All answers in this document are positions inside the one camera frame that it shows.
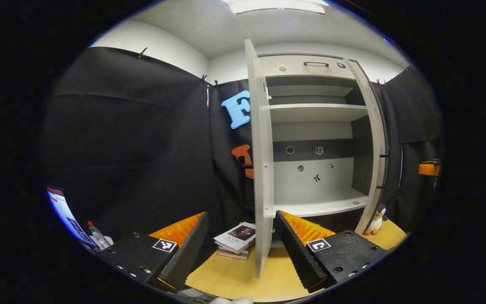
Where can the white cabinet drawer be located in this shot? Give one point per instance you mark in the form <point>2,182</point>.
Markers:
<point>293,67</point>

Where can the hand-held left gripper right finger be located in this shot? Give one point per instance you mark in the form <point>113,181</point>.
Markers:
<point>298,253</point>

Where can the white cabinet door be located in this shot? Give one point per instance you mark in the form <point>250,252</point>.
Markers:
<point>263,169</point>
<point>373,126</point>

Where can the black backdrop cloth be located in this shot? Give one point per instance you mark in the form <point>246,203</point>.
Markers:
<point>120,139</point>

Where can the thin book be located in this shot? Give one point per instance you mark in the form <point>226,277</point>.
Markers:
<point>230,254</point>

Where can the small red-capped bottle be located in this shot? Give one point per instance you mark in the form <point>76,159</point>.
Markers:
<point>98,236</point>

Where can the computer monitor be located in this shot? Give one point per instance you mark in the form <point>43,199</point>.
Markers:
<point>63,211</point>

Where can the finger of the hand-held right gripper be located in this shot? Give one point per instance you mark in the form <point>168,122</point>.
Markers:
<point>428,169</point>

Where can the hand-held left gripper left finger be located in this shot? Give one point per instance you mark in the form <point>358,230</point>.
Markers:
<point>188,253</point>

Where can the ceiling light panel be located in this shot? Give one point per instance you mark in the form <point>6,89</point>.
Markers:
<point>276,6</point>

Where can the white cabinet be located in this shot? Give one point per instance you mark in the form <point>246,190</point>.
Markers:
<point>317,112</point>

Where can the penguin plush toy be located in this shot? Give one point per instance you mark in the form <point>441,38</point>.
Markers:
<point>377,221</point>

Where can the white book with photo cover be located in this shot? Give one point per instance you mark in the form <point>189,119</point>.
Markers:
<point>236,236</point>

